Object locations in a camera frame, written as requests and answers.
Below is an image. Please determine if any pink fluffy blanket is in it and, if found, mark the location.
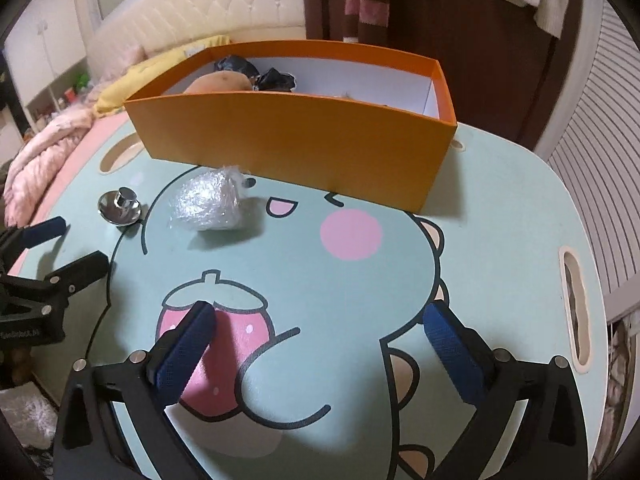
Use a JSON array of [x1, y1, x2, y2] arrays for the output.
[[2, 42, 146, 226]]

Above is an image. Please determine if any brown pink striped scarf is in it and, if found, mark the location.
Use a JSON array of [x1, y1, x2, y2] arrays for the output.
[[342, 0, 392, 43]]

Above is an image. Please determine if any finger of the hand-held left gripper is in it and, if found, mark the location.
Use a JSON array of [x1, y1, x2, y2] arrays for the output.
[[0, 216, 68, 261], [30, 251, 110, 311]]

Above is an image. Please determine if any cartoon printed mint table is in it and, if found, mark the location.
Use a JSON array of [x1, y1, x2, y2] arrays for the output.
[[10, 110, 608, 480]]

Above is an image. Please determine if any crumpled clear plastic sheet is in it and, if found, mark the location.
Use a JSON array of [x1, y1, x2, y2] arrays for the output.
[[0, 389, 57, 461]]

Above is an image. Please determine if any brown wardrobe door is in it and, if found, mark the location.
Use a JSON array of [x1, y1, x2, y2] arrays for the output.
[[300, 0, 586, 151]]

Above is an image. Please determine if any orange cardboard box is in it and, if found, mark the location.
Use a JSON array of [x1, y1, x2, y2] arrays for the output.
[[123, 39, 458, 213]]

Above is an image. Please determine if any clear plastic bag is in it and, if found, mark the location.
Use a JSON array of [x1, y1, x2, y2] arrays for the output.
[[167, 164, 257, 233]]

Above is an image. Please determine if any white shelf cabinet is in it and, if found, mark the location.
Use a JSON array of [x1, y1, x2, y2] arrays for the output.
[[0, 0, 101, 136]]

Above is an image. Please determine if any large yellow printed pillow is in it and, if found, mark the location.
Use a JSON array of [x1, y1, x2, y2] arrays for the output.
[[94, 34, 232, 115]]

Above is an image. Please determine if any floral patterned rug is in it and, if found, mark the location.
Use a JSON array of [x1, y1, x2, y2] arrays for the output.
[[602, 310, 640, 441]]

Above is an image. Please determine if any white ribbed radiator cover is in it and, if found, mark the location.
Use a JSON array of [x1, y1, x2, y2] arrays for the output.
[[532, 0, 640, 321]]

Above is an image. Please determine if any cream tufted headboard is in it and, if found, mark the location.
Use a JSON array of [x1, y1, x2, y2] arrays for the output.
[[85, 0, 306, 68]]

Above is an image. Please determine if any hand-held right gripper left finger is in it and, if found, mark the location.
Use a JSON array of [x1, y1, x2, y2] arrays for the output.
[[52, 300, 218, 480]]

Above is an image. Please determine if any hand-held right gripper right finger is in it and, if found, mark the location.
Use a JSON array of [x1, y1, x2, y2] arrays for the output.
[[422, 300, 590, 480]]

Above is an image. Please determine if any silver metal knob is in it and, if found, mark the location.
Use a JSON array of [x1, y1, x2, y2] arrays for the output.
[[96, 186, 143, 226]]

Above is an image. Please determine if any round tan fluffy plush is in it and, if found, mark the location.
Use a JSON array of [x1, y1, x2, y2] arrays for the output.
[[182, 71, 253, 96]]

